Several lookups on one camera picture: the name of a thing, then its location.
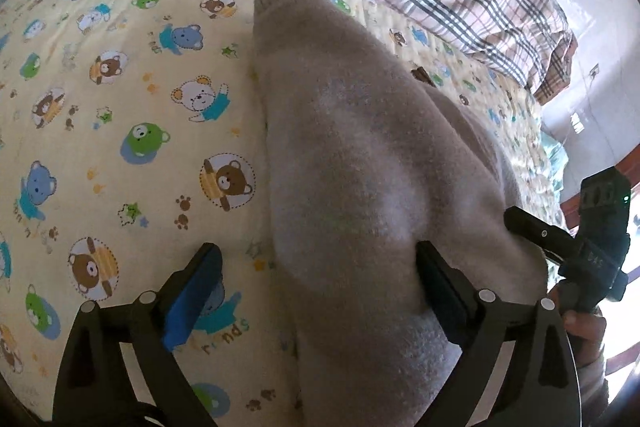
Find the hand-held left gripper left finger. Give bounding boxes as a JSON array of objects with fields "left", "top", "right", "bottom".
[{"left": 52, "top": 243, "right": 224, "bottom": 427}]

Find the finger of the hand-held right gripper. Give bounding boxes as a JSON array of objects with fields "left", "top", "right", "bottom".
[{"left": 503, "top": 205, "right": 582, "bottom": 264}]

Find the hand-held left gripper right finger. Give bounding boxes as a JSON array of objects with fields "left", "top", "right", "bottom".
[{"left": 416, "top": 241, "right": 582, "bottom": 427}]

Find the beige knit sweater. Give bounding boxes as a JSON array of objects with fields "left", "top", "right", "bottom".
[{"left": 252, "top": 0, "right": 561, "bottom": 427}]

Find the person's right forearm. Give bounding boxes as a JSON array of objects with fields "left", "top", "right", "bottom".
[{"left": 574, "top": 348, "right": 612, "bottom": 414}]

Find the person's right hand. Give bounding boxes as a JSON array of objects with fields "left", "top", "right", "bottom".
[{"left": 547, "top": 282, "right": 608, "bottom": 354}]

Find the teal cloth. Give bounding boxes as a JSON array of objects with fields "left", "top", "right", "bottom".
[{"left": 539, "top": 129, "right": 571, "bottom": 212}]

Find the yellow bear print blanket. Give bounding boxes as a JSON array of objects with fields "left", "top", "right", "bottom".
[{"left": 0, "top": 0, "right": 568, "bottom": 427}]

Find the wooden bed frame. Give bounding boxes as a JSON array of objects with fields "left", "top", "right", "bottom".
[{"left": 559, "top": 156, "right": 640, "bottom": 233}]

